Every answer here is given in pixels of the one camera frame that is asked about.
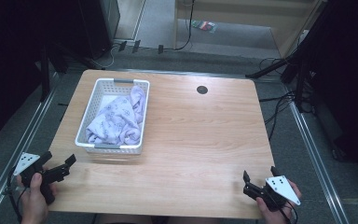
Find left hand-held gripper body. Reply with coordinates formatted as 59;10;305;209
13;151;72;205

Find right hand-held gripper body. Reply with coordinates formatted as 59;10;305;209
242;175;302;213

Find white plastic basket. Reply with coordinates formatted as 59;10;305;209
74;77;151;156

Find lavender patterned cloth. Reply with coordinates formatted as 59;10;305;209
85;85;146;146

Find person's right hand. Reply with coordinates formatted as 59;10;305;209
255;179;303;224

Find person's left hand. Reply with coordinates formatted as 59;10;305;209
16;172;59;224

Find black metal stand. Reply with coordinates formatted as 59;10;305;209
244;0;337;114

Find black cabinet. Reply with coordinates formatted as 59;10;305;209
76;0;121;61

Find light wooden shelf unit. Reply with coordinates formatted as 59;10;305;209
172;0;327;59

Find colourful packet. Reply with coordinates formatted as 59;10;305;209
191;20;219;34

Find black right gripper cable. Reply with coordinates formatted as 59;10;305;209
278;200;298;224

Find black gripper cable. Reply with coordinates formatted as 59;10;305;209
5;166;27;223
278;200;298;224

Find metal floor rail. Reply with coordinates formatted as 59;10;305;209
287;101;351;224
0;88;58;224

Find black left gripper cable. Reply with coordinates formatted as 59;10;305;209
5;166;27;223

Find black floor cables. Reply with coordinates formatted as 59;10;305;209
257;56;296;142

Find black upright post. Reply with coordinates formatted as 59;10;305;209
39;45;52;103

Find white floor cable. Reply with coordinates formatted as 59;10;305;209
89;43;120;70

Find black hanging cable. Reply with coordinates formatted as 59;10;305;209
172;0;196;52

